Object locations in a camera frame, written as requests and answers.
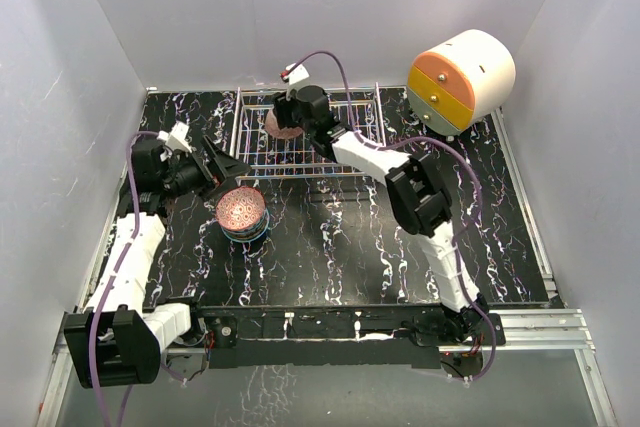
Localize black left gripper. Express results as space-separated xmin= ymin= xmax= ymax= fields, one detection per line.
xmin=162 ymin=137 xmax=250 ymax=201

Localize pink floral bowl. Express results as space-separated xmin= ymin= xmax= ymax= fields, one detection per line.
xmin=264 ymin=109 xmax=304 ymax=140

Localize white bowl brown diamonds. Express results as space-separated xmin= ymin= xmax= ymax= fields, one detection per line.
xmin=216 ymin=186 xmax=266 ymax=232

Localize white wire dish rack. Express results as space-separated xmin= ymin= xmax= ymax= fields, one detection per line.
xmin=230 ymin=86 xmax=386 ymax=179

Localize white bowl red lattice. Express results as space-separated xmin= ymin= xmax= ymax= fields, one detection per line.
xmin=221 ymin=214 xmax=269 ymax=242

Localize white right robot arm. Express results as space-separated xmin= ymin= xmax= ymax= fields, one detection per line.
xmin=272 ymin=85 xmax=496 ymax=344

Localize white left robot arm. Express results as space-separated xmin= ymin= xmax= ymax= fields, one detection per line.
xmin=63 ymin=131 xmax=250 ymax=389

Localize round white mini drawer cabinet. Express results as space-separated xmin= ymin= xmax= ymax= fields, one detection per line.
xmin=406 ymin=29 xmax=516 ymax=137

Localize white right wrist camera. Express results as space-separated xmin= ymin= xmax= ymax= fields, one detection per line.
xmin=281 ymin=64 xmax=310 ymax=98

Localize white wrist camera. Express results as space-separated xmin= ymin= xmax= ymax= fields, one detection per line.
xmin=281 ymin=64 xmax=310 ymax=98
xmin=157 ymin=121 xmax=193 ymax=153

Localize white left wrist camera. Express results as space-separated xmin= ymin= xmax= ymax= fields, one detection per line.
xmin=157 ymin=121 xmax=193 ymax=153

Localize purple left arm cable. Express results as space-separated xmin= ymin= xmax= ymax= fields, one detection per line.
xmin=87 ymin=130 xmax=166 ymax=427

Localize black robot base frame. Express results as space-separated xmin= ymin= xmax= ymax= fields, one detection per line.
xmin=166 ymin=297 xmax=506 ymax=373

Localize aluminium rail frame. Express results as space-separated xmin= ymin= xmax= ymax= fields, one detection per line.
xmin=36 ymin=111 xmax=618 ymax=426

